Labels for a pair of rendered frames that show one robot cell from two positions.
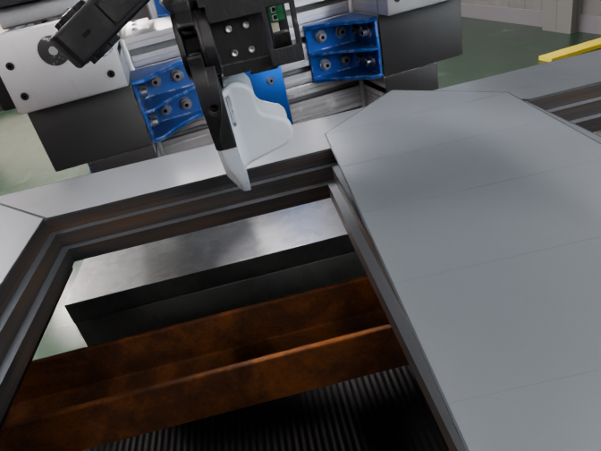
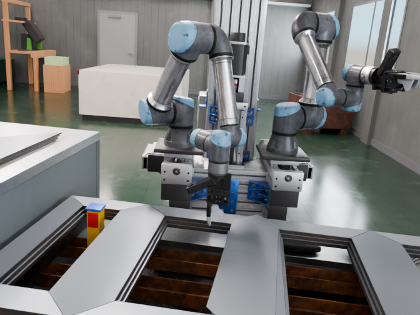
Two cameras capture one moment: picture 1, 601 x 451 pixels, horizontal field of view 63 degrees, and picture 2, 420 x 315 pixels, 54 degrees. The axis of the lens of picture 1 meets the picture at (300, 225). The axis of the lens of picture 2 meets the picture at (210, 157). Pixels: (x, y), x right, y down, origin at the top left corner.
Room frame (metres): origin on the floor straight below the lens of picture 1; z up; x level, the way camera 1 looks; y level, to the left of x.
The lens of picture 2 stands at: (-1.04, -0.16, 1.52)
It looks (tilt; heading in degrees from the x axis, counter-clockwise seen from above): 16 degrees down; 8
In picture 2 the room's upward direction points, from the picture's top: 4 degrees clockwise
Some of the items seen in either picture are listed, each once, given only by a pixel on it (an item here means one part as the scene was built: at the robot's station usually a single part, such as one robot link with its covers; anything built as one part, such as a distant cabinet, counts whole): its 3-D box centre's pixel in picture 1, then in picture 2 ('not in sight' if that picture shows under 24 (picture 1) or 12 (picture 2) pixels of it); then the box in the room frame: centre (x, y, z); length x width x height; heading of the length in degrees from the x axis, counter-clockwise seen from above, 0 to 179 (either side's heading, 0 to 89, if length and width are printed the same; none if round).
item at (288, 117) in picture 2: not in sight; (287, 117); (0.93, -0.22, 1.20); 0.13 x 0.12 x 0.14; 127
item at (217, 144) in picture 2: not in sight; (219, 146); (0.38, 0.03, 1.16); 0.09 x 0.08 x 0.11; 44
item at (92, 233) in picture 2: not in sight; (95, 232); (0.34, 0.47, 0.78); 0.05 x 0.05 x 0.19; 2
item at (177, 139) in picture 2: not in sight; (180, 134); (0.83, 0.27, 1.09); 0.15 x 0.15 x 0.10
